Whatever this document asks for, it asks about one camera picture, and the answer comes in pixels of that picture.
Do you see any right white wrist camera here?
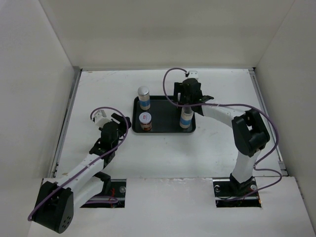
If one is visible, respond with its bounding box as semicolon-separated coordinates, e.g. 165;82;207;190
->
185;70;199;80

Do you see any dark spice jar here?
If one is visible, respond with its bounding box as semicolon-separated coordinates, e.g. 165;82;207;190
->
139;112;152;131

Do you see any black rectangular tray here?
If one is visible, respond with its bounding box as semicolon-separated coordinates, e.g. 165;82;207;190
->
131;95;196;134

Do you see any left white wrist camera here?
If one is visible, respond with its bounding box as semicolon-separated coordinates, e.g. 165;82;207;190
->
93;110;111;128

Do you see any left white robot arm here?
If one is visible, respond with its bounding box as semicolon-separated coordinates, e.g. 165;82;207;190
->
28;110;131;234

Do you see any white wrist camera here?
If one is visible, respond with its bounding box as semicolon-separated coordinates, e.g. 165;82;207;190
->
93;110;111;128
185;70;199;80

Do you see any blue label bottle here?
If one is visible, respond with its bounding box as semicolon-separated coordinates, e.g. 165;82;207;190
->
137;86;150;111
179;107;194;129

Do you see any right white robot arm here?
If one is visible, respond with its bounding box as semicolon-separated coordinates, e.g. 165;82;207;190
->
174;78;270;197

